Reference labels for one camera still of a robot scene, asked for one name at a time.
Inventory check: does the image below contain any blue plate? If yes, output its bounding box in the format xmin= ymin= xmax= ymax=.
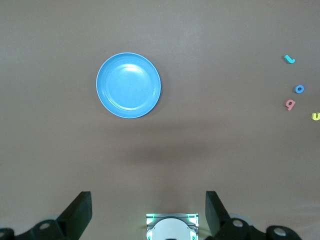
xmin=96 ymin=51 xmax=162 ymax=119

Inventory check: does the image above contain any brown table cover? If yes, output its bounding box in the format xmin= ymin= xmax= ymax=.
xmin=0 ymin=0 xmax=320 ymax=240

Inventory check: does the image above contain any pink foam letter g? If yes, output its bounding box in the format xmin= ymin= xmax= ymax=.
xmin=284 ymin=99 xmax=297 ymax=112

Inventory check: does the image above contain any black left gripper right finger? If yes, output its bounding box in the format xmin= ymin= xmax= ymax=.
xmin=204 ymin=191 xmax=303 ymax=240

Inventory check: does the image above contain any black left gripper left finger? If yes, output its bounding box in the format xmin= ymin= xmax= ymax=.
xmin=0 ymin=191 xmax=93 ymax=240

